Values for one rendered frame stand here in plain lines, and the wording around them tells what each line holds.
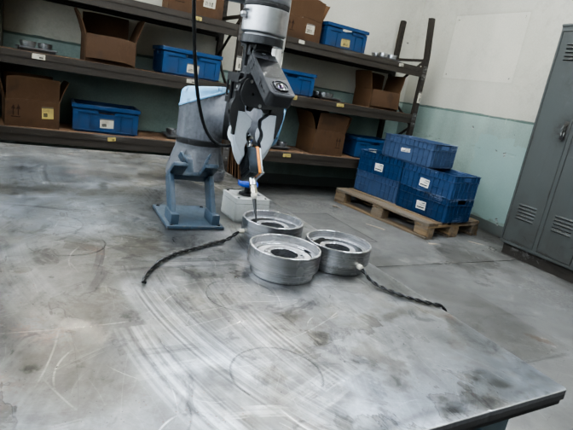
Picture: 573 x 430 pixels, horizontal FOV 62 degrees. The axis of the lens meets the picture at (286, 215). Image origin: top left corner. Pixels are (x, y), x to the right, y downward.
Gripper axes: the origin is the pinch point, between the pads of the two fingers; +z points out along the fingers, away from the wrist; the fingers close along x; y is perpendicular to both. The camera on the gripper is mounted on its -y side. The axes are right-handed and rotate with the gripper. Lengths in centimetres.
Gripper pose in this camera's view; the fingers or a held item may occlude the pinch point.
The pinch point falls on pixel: (250, 158)
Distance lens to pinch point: 82.8
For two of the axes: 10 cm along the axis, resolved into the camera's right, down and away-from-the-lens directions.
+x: -8.9, -0.3, -4.5
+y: -4.3, -3.1, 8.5
